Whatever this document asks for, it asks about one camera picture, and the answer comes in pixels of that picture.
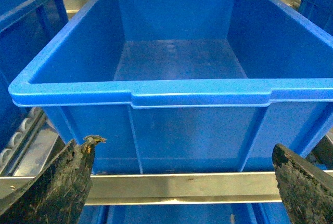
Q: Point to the blue bin lower shelf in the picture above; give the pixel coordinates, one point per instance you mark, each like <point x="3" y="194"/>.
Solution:
<point x="187" y="213"/>

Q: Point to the empty blue plastic bin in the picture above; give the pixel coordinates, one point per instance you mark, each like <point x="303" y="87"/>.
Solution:
<point x="184" y="86"/>

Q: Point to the blue bin holding buttons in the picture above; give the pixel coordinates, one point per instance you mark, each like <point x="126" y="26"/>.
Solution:
<point x="27" y="26"/>

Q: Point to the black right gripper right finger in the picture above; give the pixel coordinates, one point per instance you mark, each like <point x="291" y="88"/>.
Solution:
<point x="305" y="190"/>

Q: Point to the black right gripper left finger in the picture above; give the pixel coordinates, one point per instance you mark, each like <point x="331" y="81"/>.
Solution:
<point x="59" y="192"/>

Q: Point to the blue bin far right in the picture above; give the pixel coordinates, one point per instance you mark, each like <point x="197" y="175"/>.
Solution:
<point x="319" y="12"/>

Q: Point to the metal shelf front rail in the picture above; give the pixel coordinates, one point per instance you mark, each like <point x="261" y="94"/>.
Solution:
<point x="208" y="188"/>

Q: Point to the roller conveyor track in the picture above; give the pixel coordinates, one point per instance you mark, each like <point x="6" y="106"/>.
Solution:
<point x="21" y="140"/>

